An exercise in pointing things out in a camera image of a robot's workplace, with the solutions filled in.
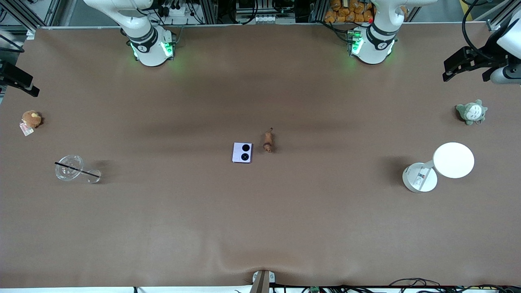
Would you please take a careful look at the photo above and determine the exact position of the pile of orange plush toys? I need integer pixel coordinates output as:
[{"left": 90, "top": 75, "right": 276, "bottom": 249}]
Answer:
[{"left": 324, "top": 0, "right": 375, "bottom": 24}]

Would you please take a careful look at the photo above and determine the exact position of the clear tall glass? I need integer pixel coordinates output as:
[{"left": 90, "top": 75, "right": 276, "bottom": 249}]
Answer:
[{"left": 55, "top": 155, "right": 102, "bottom": 184}]

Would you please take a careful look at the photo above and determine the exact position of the grey green Totoro plush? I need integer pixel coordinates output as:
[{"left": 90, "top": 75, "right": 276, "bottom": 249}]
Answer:
[{"left": 455, "top": 99, "right": 488, "bottom": 126}]

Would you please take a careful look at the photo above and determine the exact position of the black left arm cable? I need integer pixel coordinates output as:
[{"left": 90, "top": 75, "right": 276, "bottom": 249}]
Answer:
[{"left": 461, "top": 0, "right": 495, "bottom": 59}]

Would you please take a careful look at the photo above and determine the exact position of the white power strip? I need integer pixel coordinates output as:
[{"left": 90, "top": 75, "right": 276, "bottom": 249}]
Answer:
[{"left": 157, "top": 0, "right": 193, "bottom": 17}]

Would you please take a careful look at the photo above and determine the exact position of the black straw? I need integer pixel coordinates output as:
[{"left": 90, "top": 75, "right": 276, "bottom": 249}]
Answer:
[{"left": 55, "top": 162, "right": 101, "bottom": 178}]

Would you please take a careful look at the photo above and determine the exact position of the grey control box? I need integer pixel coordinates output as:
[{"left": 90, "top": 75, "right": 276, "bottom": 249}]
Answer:
[{"left": 236, "top": 0, "right": 296, "bottom": 24}]

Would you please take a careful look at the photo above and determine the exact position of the aluminium frame post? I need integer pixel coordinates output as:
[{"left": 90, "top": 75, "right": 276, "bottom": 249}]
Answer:
[
  {"left": 309, "top": 0, "right": 327, "bottom": 23},
  {"left": 196, "top": 0, "right": 219, "bottom": 25}
]

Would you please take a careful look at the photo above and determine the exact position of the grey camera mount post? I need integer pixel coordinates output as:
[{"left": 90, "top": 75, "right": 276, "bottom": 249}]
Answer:
[{"left": 252, "top": 269, "right": 276, "bottom": 293}]

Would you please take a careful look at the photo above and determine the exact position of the lilac flip phone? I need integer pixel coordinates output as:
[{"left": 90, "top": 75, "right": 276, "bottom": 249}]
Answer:
[{"left": 232, "top": 142, "right": 253, "bottom": 164}]

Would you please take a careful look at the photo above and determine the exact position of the aluminium frame strut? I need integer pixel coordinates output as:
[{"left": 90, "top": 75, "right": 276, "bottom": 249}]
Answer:
[{"left": 0, "top": 0, "right": 61, "bottom": 31}]

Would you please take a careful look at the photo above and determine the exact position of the brown plush toy with tag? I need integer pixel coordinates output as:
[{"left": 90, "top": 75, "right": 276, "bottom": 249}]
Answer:
[{"left": 19, "top": 110, "right": 43, "bottom": 137}]

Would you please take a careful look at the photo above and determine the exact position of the white round desk lamp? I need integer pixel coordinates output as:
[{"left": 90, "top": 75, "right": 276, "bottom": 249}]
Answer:
[{"left": 402, "top": 142, "right": 475, "bottom": 193}]

